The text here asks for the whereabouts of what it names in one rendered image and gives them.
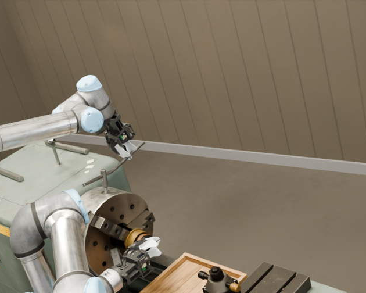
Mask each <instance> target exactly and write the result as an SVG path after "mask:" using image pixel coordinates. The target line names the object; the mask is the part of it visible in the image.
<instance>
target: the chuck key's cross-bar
mask: <svg viewBox="0 0 366 293"><path fill-rule="evenodd" d="M144 144H145V141H142V142H141V143H140V144H139V145H138V146H137V147H136V148H137V150H138V149H139V148H140V147H141V146H143V145H144ZM137 150H135V151H131V152H130V155H131V156H132V155H133V154H134V153H135V152H136V151H137ZM131 156H129V157H125V158H124V159H123V160H122V161H121V162H119V163H118V164H117V165H116V166H115V167H114V168H113V169H111V170H110V171H108V172H106V174H107V176H108V175H110V174H112V173H113V172H114V171H116V170H117V169H118V168H119V167H120V166H121V165H122V164H123V163H124V162H125V161H126V160H127V159H128V158H130V157H131ZM102 178H103V176H102V175H100V176H97V177H95V178H93V179H92V180H89V181H87V182H86V183H84V184H82V186H83V187H85V186H87V185H89V184H91V183H94V182H96V181H98V180H100V179H102Z"/></svg>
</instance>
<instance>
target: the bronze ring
mask: <svg viewBox="0 0 366 293"><path fill-rule="evenodd" d="M151 237H153V236H151V235H149V234H148V233H147V232H144V231H143V230H142V229H140V228H135V229H133V230H132V231H130V233H129V234H128V235H127V238H126V240H125V242H124V246H125V248H126V250H127V249H128V247H129V246H131V245H132V244H133V243H134V242H135V241H137V240H141V239H145V238H151Z"/></svg>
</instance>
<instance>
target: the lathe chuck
mask: <svg viewBox="0 0 366 293"><path fill-rule="evenodd" d="M108 191H110V192H111V193H109V194H106V195H103V194H102V193H103V192H104V189H101V190H98V191H96V192H94V193H93V194H91V195H90V196H89V197H88V198H86V199H85V200H84V202H83V205H84V207H85V210H86V211H87V214H88V215H89V213H90V212H92V213H93V214H95V215H97V216H99V217H102V218H104V219H106V220H108V221H110V222H111V223H113V224H116V225H118V226H120V227H121V223H124V224H126V225H127V224H128V223H130V222H131V221H132V220H134V219H135V218H136V217H137V216H138V215H139V214H141V213H142V212H143V211H144V210H145V209H146V208H148V205H147V203H146V202H145V201H144V200H143V199H142V198H141V197H140V196H138V195H136V194H133V193H131V192H127V191H123V190H119V189H117V188H108ZM150 228H151V229H150V230H149V231H148V234H149V235H151V236H152V235H153V224H151V225H150ZM82 240H83V243H84V248H85V254H86V257H87V262H88V268H89V272H90V273H92V274H94V275H97V276H100V275H101V274H102V273H103V272H104V271H106V270H107V269H109V268H110V267H112V266H114V263H113V259H112V258H111V251H110V250H112V249H114V247H113V246H112V244H118V243H119V244H124V242H123V241H120V240H117V239H115V238H111V239H110V236H108V235H107V234H105V233H103V232H101V231H100V230H98V229H97V228H95V227H93V226H91V225H90V224H87V225H85V228H84V231H83V233H82Z"/></svg>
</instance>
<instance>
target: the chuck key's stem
mask: <svg viewBox="0 0 366 293"><path fill-rule="evenodd" d="M100 175H102V176H103V178H102V179H101V182H102V187H103V189H104V194H107V193H108V188H107V187H108V182H107V174H106V169H101V170H100Z"/></svg>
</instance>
